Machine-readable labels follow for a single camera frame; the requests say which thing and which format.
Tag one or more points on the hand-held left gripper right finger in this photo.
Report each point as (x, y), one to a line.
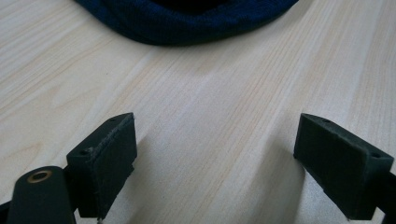
(339, 168)

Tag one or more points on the dark blue knitted cloth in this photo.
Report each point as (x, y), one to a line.
(186, 21)

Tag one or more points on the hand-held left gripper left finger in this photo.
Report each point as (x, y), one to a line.
(102, 161)

